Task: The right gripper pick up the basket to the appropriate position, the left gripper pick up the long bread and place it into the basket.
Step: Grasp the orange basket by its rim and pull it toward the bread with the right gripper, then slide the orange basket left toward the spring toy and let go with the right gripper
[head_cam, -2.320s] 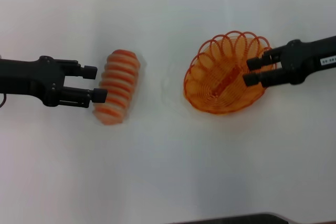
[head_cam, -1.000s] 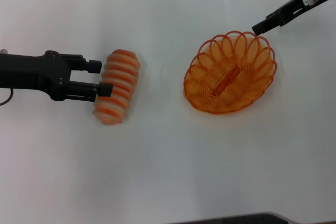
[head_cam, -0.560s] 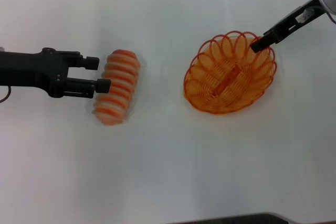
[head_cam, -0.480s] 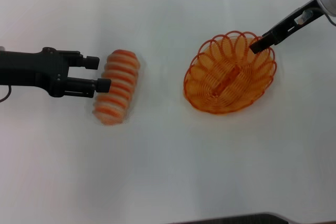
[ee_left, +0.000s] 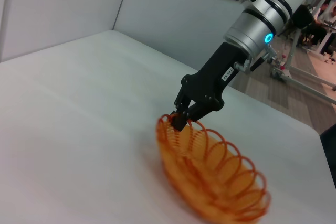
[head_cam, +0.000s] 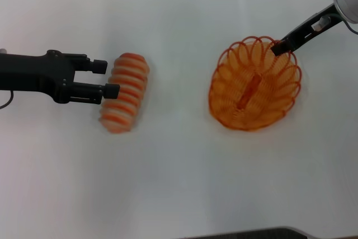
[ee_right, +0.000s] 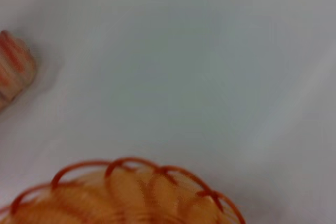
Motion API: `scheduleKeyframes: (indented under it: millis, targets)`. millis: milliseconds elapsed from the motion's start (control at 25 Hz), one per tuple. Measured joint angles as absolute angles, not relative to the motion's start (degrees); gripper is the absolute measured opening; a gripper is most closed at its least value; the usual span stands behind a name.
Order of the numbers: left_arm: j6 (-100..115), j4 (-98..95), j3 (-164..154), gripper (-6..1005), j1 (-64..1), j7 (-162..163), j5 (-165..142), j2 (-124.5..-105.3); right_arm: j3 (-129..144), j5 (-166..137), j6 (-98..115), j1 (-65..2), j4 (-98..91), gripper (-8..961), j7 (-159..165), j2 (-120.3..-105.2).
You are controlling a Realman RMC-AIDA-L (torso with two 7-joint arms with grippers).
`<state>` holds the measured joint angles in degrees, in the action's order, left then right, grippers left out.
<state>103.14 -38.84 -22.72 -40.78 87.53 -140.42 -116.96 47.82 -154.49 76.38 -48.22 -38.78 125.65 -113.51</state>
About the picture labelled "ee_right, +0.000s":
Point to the orange woven plastic basket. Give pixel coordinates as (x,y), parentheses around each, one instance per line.
(118,203)

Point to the orange white striped bread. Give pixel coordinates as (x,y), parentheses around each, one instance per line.
(13,72)

